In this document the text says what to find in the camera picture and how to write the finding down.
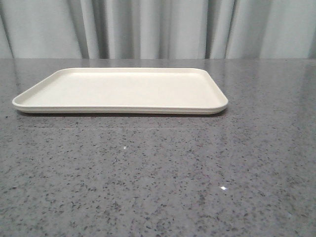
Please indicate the cream rectangular plastic tray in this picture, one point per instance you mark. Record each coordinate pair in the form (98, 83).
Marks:
(124, 90)

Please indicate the grey pleated curtain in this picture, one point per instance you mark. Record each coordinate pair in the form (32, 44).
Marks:
(154, 29)

